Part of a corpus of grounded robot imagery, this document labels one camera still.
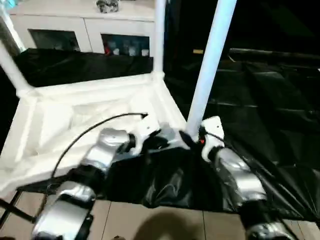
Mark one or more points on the white plastic table leg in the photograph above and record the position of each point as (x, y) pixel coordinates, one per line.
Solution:
(12, 72)
(159, 37)
(210, 62)

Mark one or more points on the white plastic table top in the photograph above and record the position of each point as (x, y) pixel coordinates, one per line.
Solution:
(62, 105)

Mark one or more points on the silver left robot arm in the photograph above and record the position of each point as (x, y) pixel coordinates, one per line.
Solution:
(107, 147)

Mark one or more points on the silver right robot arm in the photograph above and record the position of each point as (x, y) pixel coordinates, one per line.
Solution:
(237, 170)

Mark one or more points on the black mat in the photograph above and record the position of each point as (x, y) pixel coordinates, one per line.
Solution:
(262, 100)

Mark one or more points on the small tan label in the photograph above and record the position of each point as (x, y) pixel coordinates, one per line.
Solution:
(197, 51)

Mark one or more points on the white cup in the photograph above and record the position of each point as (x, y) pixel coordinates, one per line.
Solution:
(144, 52)

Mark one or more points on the printed box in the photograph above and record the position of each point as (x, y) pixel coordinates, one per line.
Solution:
(131, 50)

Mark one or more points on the white jar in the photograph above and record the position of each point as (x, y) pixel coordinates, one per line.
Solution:
(116, 52)

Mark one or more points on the red package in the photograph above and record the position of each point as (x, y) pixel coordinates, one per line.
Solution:
(107, 48)

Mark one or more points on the white glass-door cabinet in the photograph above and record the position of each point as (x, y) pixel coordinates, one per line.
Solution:
(82, 23)

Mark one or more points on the black backdrop cloth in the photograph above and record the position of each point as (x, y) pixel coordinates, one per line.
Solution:
(280, 22)

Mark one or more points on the black object pile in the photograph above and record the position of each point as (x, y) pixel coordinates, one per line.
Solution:
(107, 6)

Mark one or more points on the black stand leg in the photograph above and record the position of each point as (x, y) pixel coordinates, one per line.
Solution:
(17, 210)

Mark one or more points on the grey curtain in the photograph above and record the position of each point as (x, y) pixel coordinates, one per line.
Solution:
(12, 37)

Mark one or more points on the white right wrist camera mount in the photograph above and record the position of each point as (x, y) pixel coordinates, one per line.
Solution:
(212, 127)

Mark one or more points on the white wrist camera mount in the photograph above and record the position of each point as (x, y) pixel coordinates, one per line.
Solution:
(212, 127)
(146, 127)

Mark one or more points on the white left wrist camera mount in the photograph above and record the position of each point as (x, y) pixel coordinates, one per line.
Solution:
(146, 127)

